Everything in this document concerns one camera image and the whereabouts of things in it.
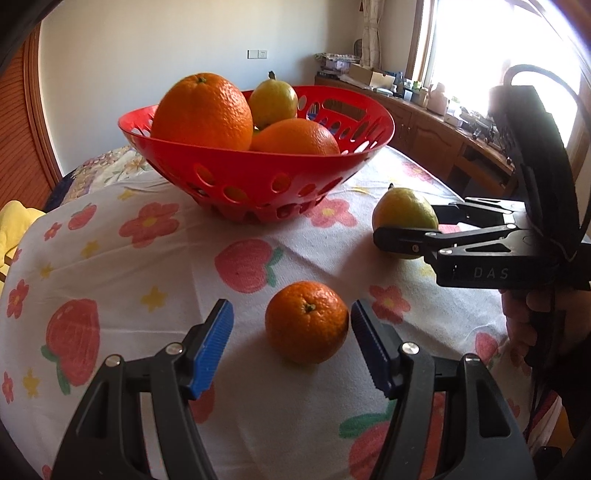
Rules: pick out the medium orange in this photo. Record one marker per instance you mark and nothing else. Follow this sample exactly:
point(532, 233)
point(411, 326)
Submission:
point(295, 137)

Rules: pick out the mandarin with green stem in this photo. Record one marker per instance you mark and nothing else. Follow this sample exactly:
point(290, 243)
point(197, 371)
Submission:
point(307, 323)

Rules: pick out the patterned beige curtain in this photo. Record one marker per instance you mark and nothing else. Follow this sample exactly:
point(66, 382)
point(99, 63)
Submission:
point(371, 32)

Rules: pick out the large yellow lemon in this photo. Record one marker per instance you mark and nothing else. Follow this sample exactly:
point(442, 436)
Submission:
point(274, 102)

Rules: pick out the long wooden cabinet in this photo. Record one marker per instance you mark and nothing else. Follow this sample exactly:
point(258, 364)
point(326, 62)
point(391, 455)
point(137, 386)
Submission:
point(429, 134)

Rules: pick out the large orange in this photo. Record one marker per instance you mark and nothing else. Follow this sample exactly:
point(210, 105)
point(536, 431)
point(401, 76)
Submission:
point(201, 113)

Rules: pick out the wooden slatted headboard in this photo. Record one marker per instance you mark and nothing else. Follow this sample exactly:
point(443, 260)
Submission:
point(27, 138)

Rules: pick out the floral quilt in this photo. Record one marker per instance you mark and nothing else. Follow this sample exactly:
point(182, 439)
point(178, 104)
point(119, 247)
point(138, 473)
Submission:
point(97, 170)

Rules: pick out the white wall socket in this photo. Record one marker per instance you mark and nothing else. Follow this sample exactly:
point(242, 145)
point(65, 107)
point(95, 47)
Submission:
point(257, 54)

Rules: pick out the white ceramic jar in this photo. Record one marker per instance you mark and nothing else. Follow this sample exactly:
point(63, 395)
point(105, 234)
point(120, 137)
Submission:
point(437, 98)

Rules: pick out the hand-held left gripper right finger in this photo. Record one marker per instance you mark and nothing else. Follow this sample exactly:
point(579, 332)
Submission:
point(369, 346)

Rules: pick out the yellow cloth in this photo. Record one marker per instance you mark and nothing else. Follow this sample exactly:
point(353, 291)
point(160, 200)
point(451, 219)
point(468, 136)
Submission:
point(16, 235)

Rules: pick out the red perforated plastic basket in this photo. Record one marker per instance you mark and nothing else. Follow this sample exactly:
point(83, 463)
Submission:
point(277, 184)

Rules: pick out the person's right hand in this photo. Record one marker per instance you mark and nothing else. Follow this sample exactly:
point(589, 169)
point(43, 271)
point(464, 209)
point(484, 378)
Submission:
point(519, 323)

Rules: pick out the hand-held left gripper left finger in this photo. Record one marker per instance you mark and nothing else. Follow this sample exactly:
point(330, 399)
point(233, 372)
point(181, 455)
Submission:
point(212, 350)

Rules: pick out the pile of printed packets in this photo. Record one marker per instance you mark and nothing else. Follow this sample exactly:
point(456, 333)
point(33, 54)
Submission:
point(336, 63)

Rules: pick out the bright window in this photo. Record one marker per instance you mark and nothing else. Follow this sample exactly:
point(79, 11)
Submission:
point(485, 50)

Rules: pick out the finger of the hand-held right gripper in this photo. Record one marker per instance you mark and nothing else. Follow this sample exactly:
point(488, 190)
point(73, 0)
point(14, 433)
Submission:
point(485, 207)
point(401, 237)

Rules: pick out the open cardboard box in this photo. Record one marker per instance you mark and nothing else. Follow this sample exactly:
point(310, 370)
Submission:
point(369, 77)

